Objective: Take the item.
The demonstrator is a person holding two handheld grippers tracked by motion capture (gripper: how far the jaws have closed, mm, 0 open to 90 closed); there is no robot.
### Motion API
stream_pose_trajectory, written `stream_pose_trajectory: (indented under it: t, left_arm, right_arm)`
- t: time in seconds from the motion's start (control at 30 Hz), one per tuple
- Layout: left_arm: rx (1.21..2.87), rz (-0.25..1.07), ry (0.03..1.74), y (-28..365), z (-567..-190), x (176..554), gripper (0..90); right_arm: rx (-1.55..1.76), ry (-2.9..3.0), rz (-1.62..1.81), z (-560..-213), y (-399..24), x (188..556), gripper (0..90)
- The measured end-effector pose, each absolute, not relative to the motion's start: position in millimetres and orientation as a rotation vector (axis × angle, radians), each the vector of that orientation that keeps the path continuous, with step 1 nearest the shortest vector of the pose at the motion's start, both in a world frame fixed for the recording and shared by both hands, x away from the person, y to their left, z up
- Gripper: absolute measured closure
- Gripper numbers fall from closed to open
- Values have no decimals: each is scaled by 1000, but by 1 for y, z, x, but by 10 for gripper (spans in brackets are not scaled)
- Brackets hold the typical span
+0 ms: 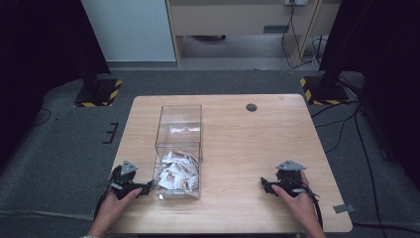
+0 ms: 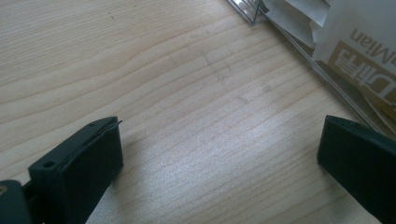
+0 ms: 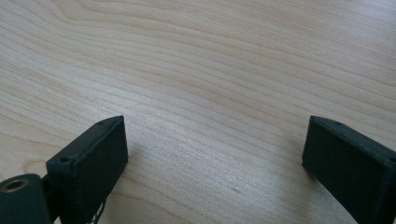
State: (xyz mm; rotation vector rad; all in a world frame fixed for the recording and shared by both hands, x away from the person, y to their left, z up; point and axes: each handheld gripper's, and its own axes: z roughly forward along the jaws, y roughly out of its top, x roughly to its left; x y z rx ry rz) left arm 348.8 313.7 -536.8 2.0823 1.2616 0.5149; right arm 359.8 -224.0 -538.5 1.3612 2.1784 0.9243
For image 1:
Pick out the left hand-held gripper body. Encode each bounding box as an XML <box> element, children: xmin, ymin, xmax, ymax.
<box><xmin>110</xmin><ymin>160</ymin><xmax>149</xmax><ymax>201</ymax></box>

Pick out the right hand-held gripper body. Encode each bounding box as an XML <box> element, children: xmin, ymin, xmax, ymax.
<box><xmin>274</xmin><ymin>159</ymin><xmax>308</xmax><ymax>198</ymax></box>

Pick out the clear acrylic drawer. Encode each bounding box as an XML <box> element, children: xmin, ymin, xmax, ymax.
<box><xmin>153</xmin><ymin>142</ymin><xmax>202</xmax><ymax>200</ymax></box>

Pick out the clear acrylic box housing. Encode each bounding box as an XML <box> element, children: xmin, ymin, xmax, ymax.
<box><xmin>155</xmin><ymin>104</ymin><xmax>203</xmax><ymax>164</ymax></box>

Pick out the person's left hand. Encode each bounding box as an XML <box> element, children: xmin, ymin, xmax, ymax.
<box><xmin>94</xmin><ymin>186</ymin><xmax>144</xmax><ymax>230</ymax></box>

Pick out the person's right hand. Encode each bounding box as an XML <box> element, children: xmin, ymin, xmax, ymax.
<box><xmin>270</xmin><ymin>170</ymin><xmax>319</xmax><ymax>230</ymax></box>

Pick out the pile of white sachets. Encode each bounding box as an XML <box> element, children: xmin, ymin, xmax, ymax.
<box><xmin>157</xmin><ymin>151</ymin><xmax>200</xmax><ymax>194</ymax></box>

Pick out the grey tape strip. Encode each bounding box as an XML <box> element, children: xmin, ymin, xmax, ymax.
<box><xmin>332</xmin><ymin>203</ymin><xmax>358</xmax><ymax>214</ymax></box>

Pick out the black striped stand base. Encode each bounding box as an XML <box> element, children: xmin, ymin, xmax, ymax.
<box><xmin>73</xmin><ymin>77</ymin><xmax>124</xmax><ymax>108</ymax></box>
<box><xmin>299</xmin><ymin>75</ymin><xmax>351</xmax><ymax>106</ymax></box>

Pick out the dark curtain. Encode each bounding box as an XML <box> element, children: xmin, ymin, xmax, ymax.
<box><xmin>0</xmin><ymin>0</ymin><xmax>112</xmax><ymax>173</ymax></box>
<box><xmin>318</xmin><ymin>0</ymin><xmax>420</xmax><ymax>181</ymax></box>

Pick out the white cabinet panel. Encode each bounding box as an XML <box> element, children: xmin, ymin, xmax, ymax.
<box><xmin>80</xmin><ymin>0</ymin><xmax>176</xmax><ymax>63</ymax></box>

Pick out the light wooden desk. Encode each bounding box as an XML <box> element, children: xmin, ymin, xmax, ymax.
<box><xmin>164</xmin><ymin>0</ymin><xmax>342</xmax><ymax>68</ymax></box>

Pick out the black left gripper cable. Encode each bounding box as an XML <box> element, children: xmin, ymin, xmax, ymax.
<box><xmin>93</xmin><ymin>186</ymin><xmax>115</xmax><ymax>220</ymax></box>

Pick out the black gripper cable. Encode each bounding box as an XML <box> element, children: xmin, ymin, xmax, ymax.
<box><xmin>93</xmin><ymin>186</ymin><xmax>115</xmax><ymax>220</ymax></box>
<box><xmin>290</xmin><ymin>177</ymin><xmax>325</xmax><ymax>230</ymax></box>

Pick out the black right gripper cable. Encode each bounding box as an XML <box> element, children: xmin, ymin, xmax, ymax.
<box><xmin>290</xmin><ymin>177</ymin><xmax>325</xmax><ymax>230</ymax></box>

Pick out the long black floor cable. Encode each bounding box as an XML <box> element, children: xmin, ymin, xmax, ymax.
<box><xmin>354</xmin><ymin>104</ymin><xmax>389</xmax><ymax>238</ymax></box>

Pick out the thin black floor cable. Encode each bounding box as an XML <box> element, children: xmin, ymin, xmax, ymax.
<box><xmin>32</xmin><ymin>108</ymin><xmax>53</xmax><ymax>127</ymax></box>

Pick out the black power cable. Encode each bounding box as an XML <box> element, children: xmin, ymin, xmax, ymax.
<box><xmin>280</xmin><ymin>2</ymin><xmax>323</xmax><ymax>70</ymax></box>

